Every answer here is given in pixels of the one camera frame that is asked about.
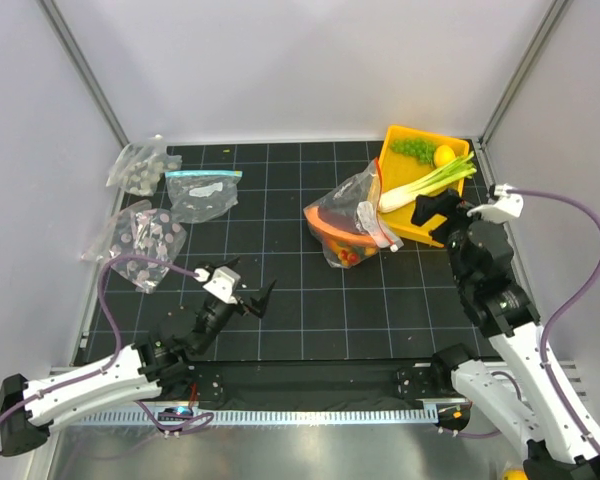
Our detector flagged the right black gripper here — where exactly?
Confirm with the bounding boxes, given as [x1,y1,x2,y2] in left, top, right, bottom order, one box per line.
[411,187,484,289]

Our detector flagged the toy green onion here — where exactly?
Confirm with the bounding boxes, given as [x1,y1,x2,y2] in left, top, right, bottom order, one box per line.
[378,152,477,213]

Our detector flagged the orange zipper clear bag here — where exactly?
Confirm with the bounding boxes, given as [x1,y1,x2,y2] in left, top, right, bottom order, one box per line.
[304,159,403,269]

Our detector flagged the toy cherry tomatoes with leaves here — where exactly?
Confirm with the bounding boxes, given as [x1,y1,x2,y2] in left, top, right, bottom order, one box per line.
[329,242,378,268]

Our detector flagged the toy meat slab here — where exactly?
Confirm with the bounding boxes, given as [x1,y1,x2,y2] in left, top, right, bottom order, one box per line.
[304,206,376,248]

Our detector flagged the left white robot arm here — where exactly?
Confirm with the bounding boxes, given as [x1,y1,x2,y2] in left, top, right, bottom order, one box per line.
[0,254,274,457]

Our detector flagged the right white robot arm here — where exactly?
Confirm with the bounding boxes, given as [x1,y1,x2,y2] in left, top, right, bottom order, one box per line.
[412,185,600,479]

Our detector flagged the blue zipper clear bag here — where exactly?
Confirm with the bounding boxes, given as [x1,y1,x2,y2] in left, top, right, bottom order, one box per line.
[165,170,243,224]

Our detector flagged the clear bag with pink dots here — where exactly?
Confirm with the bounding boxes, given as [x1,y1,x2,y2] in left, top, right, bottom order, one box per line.
[81,200,187,294]

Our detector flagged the clear bag with grey discs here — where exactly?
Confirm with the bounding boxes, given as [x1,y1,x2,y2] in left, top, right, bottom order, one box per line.
[106,135,182,197]

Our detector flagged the yellow toy lemon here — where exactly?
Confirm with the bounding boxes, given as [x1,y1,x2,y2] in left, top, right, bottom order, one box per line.
[433,145,456,168]

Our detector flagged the green toy grape bunch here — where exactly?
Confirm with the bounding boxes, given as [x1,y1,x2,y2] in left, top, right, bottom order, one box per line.
[390,138,436,165]

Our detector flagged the black grid mat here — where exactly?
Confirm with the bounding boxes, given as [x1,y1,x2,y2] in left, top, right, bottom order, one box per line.
[74,138,554,364]

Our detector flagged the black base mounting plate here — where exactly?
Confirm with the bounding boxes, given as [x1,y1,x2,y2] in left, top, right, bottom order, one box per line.
[155,358,467,412]

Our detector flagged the yellow object in corner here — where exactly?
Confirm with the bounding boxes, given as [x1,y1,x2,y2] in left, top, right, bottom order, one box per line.
[500,468,528,480]

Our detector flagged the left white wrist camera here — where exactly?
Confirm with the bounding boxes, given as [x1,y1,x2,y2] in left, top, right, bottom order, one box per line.
[194,266,241,304]

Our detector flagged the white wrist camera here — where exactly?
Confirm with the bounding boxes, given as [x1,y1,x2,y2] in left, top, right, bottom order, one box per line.
[467,184,524,224]
[194,266,241,304]

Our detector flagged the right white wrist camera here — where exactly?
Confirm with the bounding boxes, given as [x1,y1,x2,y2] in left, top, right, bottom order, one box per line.
[467,184,524,224]

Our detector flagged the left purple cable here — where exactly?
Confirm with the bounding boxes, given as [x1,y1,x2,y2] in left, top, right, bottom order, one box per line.
[0,254,216,457]

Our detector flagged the purple cable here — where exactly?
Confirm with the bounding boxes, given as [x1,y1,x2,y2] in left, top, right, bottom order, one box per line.
[437,187,600,474]
[0,254,216,457]

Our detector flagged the perforated aluminium rail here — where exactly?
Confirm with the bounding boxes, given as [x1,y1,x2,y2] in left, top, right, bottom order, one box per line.
[75,404,438,427]

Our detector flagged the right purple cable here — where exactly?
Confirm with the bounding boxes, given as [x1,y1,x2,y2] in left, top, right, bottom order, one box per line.
[437,187,600,474]

